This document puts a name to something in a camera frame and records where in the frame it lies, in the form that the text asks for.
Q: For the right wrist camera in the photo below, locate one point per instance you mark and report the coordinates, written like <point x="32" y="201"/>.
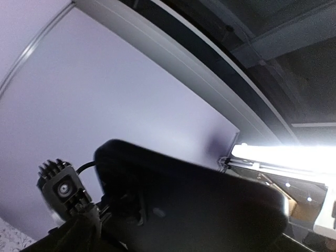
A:
<point x="62" y="190"/>

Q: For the black smartphone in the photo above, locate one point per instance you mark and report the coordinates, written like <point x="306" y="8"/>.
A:
<point x="159" y="203"/>

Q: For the ceiling light bar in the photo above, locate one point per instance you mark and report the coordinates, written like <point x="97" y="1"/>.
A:
<point x="320" y="159"/>

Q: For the floral table mat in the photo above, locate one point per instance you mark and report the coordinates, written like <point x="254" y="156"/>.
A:
<point x="11" y="239"/>

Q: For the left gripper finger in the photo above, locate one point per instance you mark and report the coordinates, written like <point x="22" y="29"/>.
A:
<point x="78" y="234"/>

